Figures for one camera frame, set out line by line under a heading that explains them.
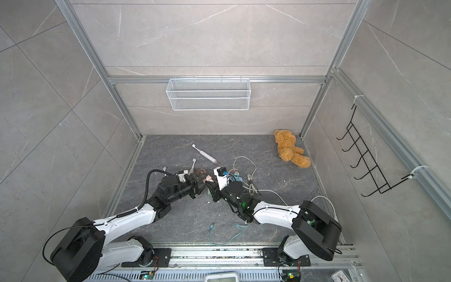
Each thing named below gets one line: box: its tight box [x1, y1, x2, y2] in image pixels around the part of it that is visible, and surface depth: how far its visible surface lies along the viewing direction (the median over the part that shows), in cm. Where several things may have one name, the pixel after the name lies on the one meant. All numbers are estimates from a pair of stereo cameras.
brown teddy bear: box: [273, 129, 312, 169], surface depth 101 cm
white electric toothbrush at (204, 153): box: [191, 143, 218, 164], surface depth 109 cm
